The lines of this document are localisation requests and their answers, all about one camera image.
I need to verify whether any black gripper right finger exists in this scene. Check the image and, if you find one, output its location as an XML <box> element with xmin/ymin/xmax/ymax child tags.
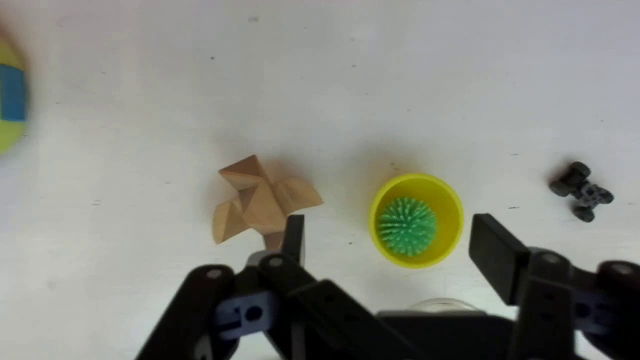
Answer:
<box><xmin>468</xmin><ymin>213</ymin><xmax>640</xmax><ymax>360</ymax></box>

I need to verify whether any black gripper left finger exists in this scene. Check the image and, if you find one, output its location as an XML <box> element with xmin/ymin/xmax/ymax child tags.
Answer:
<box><xmin>135</xmin><ymin>213</ymin><xmax>427</xmax><ymax>360</ymax></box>

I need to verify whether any green spiky ball toy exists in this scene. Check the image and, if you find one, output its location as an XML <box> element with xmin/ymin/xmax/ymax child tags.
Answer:
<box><xmin>375</xmin><ymin>196</ymin><xmax>439</xmax><ymax>259</ymax></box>

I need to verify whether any small black wheeled toy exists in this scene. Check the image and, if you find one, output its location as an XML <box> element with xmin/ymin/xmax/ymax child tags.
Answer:
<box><xmin>548</xmin><ymin>160</ymin><xmax>616</xmax><ymax>224</ymax></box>

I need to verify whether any orange toy car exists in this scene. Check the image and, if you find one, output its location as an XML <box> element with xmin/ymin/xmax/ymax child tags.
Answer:
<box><xmin>0</xmin><ymin>36</ymin><xmax>32</xmax><ymax>156</ymax></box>

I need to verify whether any wooden star puzzle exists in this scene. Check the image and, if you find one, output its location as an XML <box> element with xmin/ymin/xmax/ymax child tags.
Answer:
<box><xmin>210</xmin><ymin>154</ymin><xmax>323</xmax><ymax>252</ymax></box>

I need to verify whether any clear glass jar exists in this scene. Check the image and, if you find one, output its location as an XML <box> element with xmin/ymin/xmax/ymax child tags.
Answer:
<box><xmin>397</xmin><ymin>297</ymin><xmax>486</xmax><ymax>318</ymax></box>

